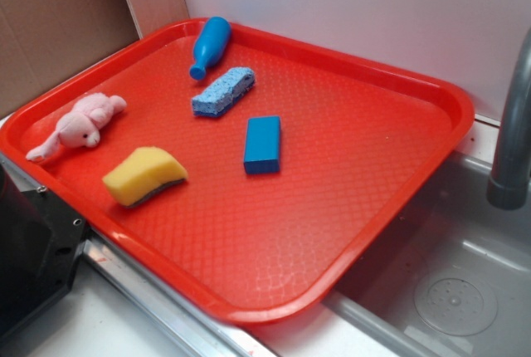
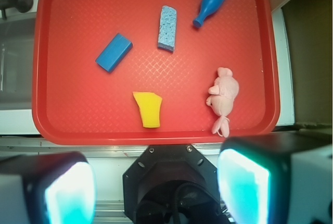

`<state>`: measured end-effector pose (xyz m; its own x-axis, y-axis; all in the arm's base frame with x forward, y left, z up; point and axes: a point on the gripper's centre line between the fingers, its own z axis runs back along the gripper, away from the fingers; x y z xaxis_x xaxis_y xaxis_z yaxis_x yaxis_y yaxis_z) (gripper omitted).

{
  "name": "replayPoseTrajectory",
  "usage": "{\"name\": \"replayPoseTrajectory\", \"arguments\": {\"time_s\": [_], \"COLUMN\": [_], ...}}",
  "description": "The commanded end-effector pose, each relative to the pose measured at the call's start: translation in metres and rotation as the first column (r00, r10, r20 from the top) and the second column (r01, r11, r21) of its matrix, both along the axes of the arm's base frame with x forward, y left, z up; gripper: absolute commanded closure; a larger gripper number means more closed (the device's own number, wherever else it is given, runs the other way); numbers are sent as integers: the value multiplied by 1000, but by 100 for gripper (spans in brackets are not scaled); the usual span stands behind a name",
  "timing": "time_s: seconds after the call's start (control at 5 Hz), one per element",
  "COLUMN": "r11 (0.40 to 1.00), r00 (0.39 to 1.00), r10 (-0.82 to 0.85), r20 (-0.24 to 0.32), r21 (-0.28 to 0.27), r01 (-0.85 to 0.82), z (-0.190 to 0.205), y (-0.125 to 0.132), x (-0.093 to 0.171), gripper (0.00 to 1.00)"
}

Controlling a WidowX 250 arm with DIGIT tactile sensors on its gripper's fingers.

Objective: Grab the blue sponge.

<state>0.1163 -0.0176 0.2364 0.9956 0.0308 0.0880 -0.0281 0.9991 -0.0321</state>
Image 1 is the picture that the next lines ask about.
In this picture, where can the yellow sponge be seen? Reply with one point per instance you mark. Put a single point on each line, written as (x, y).
(146, 171)

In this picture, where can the red plastic tray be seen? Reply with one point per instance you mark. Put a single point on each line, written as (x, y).
(358, 139)

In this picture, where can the grey sink basin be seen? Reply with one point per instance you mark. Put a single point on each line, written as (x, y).
(448, 276)

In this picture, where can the blue plastic bottle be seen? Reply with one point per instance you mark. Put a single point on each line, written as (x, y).
(209, 46)

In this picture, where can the grey faucet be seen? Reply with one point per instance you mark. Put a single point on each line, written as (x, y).
(510, 174)

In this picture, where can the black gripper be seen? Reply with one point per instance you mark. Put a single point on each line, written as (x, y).
(42, 238)

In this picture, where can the blue rectangular block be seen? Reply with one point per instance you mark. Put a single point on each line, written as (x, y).
(262, 148)

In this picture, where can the pink plush bunny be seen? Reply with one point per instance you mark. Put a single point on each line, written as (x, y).
(80, 127)

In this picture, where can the brown cardboard panel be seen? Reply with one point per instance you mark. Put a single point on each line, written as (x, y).
(45, 42)

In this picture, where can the blue sponge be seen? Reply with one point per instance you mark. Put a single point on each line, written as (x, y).
(224, 92)

